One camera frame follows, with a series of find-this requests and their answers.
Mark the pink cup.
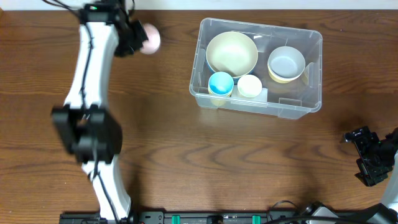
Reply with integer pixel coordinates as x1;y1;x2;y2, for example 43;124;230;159
140;23;161;55

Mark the dark blue large bowl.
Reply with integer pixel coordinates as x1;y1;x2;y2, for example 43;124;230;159
207;63;216;73

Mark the yellow small bowl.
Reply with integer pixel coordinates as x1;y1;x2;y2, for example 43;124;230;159
268;70;297;83

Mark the white small bowl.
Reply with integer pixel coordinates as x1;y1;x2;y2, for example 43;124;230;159
267;63;305;83

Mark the grey small bowl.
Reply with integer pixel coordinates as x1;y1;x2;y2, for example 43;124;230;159
267;46;306;67

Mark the blue cup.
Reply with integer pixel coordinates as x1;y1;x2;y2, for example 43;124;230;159
208;72;234;93

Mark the beige large bowl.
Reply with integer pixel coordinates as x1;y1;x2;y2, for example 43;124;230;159
206;31;259;80

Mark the pale green cup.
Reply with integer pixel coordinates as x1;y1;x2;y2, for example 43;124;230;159
237;75;262;98

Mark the yellow cup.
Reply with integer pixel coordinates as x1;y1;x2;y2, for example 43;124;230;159
210;96;229;108
208;88;233;97

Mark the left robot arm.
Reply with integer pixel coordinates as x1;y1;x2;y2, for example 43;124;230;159
51;1;148;223

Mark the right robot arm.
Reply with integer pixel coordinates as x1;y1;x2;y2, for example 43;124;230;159
298;126;397;223

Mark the clear plastic storage bin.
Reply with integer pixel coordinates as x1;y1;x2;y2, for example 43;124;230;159
189;17;323;119

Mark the left black cable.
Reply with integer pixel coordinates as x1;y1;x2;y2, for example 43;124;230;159
42;0;122;224

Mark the black cable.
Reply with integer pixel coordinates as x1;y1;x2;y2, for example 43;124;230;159
264;200;343;224
42;0;122;224

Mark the right black cable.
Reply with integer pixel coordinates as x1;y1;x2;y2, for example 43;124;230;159
264;200;343;224

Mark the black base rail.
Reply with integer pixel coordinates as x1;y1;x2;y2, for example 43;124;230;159
59;211;295;224

